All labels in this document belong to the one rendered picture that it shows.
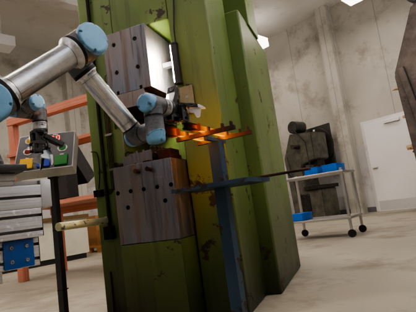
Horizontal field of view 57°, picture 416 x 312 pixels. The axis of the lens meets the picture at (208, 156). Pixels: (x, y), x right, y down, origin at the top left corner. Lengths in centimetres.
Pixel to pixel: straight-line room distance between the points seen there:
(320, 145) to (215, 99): 741
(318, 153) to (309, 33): 353
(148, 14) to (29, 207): 169
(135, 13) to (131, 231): 140
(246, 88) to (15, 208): 184
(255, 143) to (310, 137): 676
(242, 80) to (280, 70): 886
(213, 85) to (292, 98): 896
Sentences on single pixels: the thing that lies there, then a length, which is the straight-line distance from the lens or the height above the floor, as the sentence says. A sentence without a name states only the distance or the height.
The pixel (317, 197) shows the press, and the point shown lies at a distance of 934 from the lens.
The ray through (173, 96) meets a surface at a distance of 167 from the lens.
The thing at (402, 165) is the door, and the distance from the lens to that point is 978.
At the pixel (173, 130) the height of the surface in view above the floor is 99.
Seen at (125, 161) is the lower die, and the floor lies 95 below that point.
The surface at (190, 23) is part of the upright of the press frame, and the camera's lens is 252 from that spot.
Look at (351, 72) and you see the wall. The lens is 1047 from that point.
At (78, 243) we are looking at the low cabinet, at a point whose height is 29.
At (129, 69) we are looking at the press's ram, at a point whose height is 150.
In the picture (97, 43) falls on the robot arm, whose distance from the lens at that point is 143.
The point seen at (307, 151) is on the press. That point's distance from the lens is 943.
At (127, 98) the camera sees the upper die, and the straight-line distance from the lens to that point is 241.
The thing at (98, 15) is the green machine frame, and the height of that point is 200.
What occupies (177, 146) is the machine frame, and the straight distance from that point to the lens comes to 273.
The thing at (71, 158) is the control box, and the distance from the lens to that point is 242.
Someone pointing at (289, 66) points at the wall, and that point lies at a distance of 1146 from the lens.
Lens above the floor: 61
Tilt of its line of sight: 8 degrees up
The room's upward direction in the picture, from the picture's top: 8 degrees counter-clockwise
